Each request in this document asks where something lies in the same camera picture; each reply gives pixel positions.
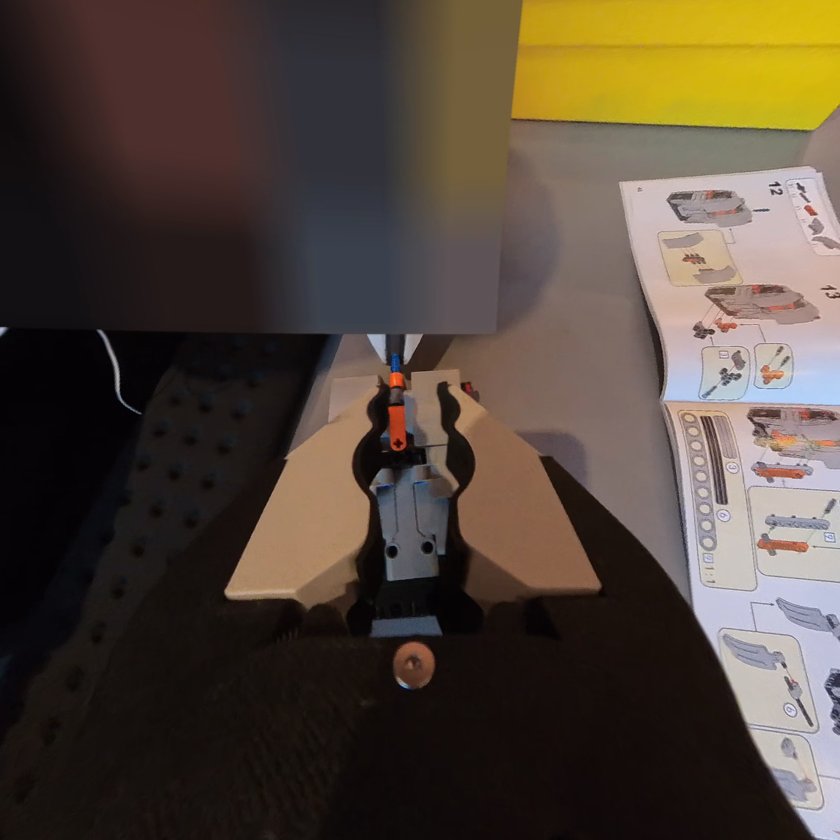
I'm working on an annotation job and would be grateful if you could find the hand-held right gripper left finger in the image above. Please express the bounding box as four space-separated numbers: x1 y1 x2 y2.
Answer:
223 384 388 634

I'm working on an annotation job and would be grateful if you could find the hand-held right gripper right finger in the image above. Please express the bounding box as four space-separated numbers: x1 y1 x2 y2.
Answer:
436 382 602 634

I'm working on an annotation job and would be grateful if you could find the grey curved block piece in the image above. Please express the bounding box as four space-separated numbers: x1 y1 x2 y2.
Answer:
328 369 462 448

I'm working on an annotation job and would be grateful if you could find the grey toy robot assembly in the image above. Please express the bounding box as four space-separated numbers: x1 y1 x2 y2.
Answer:
367 353 480 621

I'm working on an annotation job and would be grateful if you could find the open instruction booklet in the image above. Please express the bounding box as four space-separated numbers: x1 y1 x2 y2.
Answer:
619 167 840 840

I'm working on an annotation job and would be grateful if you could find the yellow plastic bin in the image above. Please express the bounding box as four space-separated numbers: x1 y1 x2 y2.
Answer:
512 0 840 131

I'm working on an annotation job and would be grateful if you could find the thin white cable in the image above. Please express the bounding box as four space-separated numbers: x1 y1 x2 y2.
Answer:
97 330 142 416

